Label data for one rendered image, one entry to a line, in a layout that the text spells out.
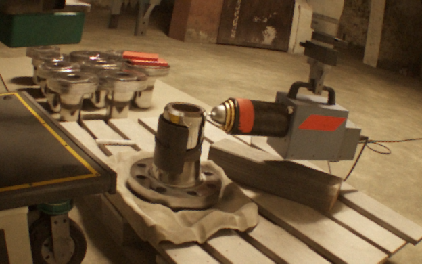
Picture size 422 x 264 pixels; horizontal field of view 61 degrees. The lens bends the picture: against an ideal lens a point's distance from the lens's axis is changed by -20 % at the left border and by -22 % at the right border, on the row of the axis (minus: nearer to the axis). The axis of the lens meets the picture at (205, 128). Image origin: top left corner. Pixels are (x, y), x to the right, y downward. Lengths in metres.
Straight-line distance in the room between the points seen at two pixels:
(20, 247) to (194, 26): 4.98
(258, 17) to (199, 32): 0.98
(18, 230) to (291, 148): 0.82
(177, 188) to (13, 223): 0.54
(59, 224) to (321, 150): 0.80
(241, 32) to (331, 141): 4.79
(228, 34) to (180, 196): 4.86
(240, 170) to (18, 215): 0.81
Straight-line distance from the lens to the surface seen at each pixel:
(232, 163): 1.38
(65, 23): 0.74
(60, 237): 0.97
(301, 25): 6.71
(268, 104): 1.23
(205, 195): 1.15
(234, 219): 1.09
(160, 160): 1.17
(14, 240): 0.84
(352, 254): 1.14
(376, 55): 9.32
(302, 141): 1.26
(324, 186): 1.30
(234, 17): 5.89
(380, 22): 9.32
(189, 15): 5.54
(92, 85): 1.89
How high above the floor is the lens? 0.71
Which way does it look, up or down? 18 degrees down
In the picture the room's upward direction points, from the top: 10 degrees clockwise
